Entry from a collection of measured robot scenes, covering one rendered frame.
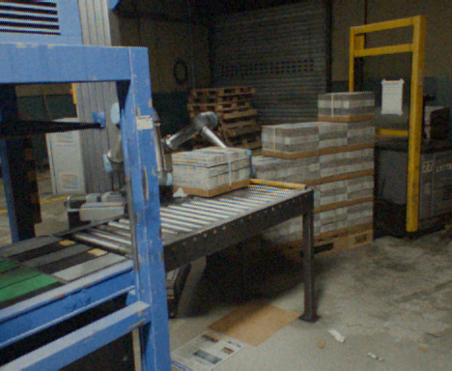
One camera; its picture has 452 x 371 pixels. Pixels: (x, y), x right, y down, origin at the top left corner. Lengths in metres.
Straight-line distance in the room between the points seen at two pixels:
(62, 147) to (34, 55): 1.92
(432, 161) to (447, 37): 5.65
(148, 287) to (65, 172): 1.72
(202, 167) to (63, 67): 1.44
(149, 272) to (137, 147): 0.43
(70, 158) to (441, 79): 7.91
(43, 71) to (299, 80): 10.04
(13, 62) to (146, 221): 0.63
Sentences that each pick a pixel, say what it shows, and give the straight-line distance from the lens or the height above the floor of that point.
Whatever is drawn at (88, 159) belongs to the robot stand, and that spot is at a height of 0.98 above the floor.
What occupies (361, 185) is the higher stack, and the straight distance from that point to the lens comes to 4.26.
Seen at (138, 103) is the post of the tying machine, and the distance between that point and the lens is 1.60.
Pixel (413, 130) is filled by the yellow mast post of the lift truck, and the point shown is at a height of 0.96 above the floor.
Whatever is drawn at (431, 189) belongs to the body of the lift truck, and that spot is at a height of 0.41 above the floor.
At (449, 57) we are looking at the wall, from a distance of 10.05.
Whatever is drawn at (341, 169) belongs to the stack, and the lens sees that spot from 4.08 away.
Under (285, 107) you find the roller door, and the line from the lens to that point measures 11.51.
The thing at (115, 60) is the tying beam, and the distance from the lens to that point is 1.56.
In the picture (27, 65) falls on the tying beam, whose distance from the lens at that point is 1.40.
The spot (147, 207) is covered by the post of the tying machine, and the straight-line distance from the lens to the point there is 1.64.
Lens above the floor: 1.44
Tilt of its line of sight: 12 degrees down
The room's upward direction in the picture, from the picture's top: 3 degrees counter-clockwise
